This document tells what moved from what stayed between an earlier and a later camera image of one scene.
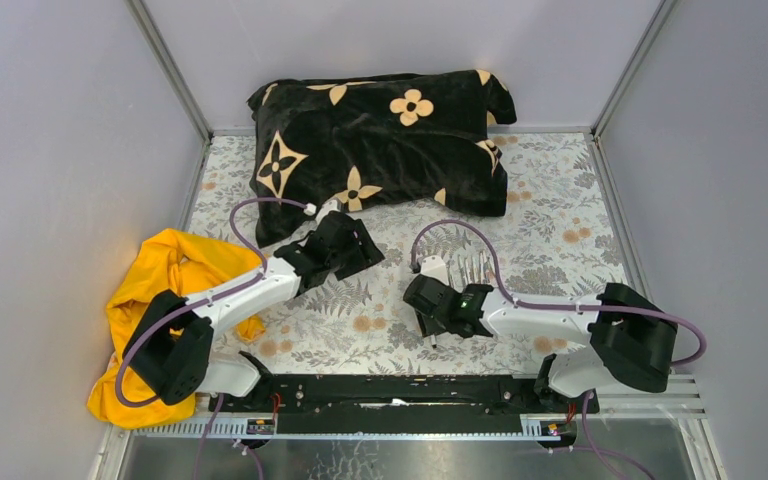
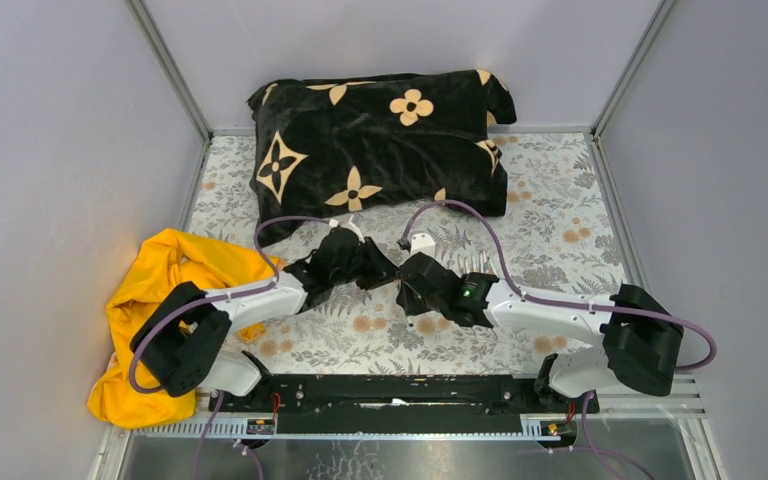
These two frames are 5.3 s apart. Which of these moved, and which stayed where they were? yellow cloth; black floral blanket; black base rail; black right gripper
Moved: black right gripper
Stayed: yellow cloth; black base rail; black floral blanket
